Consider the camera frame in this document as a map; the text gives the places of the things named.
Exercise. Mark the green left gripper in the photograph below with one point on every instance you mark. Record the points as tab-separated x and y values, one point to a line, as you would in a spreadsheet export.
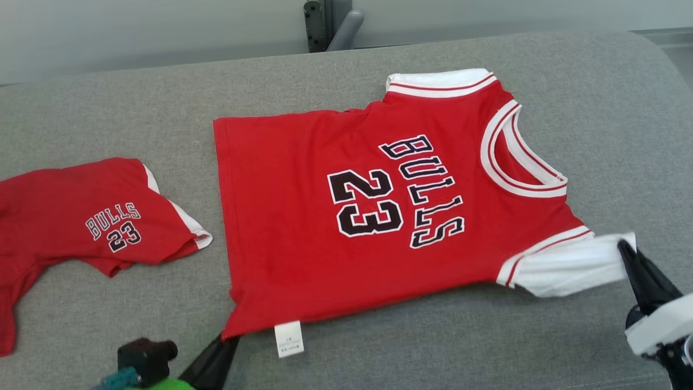
162	385

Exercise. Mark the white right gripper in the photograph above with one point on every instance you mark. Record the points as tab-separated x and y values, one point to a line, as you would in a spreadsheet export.
663	325

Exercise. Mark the red Bulls 23 jersey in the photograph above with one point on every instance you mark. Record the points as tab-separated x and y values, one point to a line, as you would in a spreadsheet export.
281	216

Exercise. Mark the red Bulls 23 shorts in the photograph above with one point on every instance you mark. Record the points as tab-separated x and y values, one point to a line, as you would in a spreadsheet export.
54	206

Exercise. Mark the grey fabric sofa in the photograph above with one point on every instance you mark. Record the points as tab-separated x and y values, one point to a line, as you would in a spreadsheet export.
135	108

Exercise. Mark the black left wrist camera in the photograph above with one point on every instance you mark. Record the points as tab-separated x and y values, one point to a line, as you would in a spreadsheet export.
143	357

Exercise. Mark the teal left camera connector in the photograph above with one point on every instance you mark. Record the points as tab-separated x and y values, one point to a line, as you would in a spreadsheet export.
122	378

